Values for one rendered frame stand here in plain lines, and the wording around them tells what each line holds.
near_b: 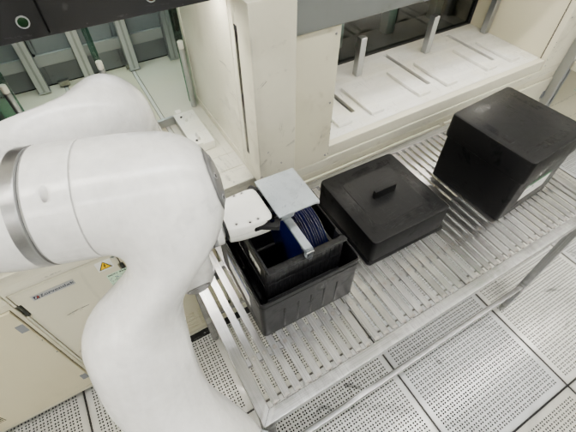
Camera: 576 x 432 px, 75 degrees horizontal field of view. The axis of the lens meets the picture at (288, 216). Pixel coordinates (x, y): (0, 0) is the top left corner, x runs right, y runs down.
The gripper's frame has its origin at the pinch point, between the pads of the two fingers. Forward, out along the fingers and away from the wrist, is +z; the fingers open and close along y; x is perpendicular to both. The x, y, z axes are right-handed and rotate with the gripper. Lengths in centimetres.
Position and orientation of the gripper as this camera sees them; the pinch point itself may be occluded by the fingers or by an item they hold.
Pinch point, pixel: (285, 198)
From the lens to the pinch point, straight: 83.9
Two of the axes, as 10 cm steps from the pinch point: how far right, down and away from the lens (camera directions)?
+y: 4.8, 6.7, -5.7
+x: 0.0, -6.5, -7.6
